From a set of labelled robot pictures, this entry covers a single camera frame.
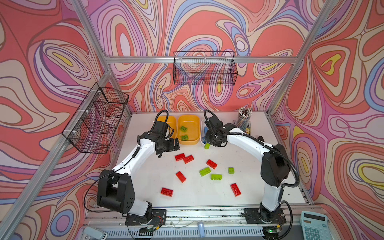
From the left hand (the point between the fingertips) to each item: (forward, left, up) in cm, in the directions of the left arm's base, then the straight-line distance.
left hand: (174, 146), depth 86 cm
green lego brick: (0, -19, 0) cm, 19 cm away
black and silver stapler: (+11, -56, -8) cm, 58 cm away
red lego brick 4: (-13, -3, -12) cm, 18 cm away
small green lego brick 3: (-10, -34, -12) cm, 37 cm away
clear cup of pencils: (+18, -44, +2) cm, 48 cm away
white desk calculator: (-38, -68, -10) cm, 79 cm away
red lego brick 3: (-6, -22, -11) cm, 26 cm away
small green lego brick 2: (+13, -5, -10) cm, 17 cm away
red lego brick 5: (-22, +4, -12) cm, 25 cm away
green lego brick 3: (-14, -24, -10) cm, 30 cm away
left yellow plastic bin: (+25, +5, -9) cm, 27 cm away
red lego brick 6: (-21, -34, -11) cm, 41 cm away
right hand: (+4, -20, -2) cm, 20 cm away
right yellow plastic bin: (+27, -10, -10) cm, 31 cm away
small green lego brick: (+22, -4, -11) cm, 24 cm away
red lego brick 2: (-2, -8, -12) cm, 14 cm away
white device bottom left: (-40, +37, -9) cm, 55 cm away
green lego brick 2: (-11, -18, -11) cm, 23 cm away
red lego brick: (-1, -2, -11) cm, 11 cm away
